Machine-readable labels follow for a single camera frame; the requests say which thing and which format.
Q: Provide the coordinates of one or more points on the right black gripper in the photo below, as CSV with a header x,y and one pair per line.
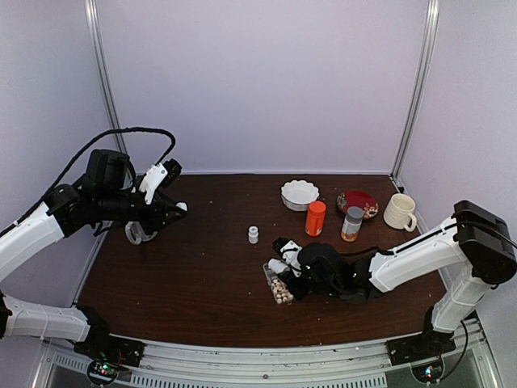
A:
x,y
299,293

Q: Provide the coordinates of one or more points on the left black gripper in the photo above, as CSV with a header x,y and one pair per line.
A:
x,y
154,221

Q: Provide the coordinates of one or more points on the clear plastic pill organizer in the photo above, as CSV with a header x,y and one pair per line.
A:
x,y
270,276

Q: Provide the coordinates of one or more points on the shorter small white bottle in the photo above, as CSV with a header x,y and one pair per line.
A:
x,y
253,234

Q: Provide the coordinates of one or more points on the orange pill bottle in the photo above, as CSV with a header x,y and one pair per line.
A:
x,y
315,219

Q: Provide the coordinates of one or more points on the grey capped white orange bottle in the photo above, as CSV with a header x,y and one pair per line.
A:
x,y
352,223

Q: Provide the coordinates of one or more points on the taller small white bottle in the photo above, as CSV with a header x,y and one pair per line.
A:
x,y
277,266

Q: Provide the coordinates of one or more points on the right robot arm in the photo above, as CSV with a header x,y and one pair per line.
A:
x,y
472,236

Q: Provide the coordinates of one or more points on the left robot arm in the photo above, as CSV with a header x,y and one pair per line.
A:
x,y
109,193

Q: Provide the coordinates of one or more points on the beige pills in organizer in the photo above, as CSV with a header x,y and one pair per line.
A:
x,y
284,298

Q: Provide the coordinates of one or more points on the white pills in organizer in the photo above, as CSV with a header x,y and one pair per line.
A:
x,y
277,287

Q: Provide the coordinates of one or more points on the white floral mug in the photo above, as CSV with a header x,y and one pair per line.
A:
x,y
136,234

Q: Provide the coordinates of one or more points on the white fluted bowl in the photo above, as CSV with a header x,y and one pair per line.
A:
x,y
297,195

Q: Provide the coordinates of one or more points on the red patterned plate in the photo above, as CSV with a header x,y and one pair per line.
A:
x,y
359,199

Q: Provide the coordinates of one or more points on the cream ceramic mug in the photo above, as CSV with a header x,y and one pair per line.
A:
x,y
399,213

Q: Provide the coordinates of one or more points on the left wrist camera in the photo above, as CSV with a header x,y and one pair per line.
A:
x,y
159,175

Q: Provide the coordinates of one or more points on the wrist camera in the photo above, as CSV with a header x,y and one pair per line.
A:
x,y
288,252
159,175

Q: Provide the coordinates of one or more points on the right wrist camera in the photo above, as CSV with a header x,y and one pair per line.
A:
x,y
288,252

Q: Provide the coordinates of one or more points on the front aluminium rail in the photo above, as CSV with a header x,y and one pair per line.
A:
x,y
363,364

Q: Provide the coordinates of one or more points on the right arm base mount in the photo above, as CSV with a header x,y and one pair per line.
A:
x,y
424,351

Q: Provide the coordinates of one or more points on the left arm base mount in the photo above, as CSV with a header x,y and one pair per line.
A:
x,y
102,346

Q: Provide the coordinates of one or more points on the right aluminium frame post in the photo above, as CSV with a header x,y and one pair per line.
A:
x,y
429,36

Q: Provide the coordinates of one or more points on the aluminium frame post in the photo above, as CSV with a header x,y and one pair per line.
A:
x,y
92,22
429,36

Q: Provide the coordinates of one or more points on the left aluminium frame post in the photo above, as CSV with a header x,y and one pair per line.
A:
x,y
92,22

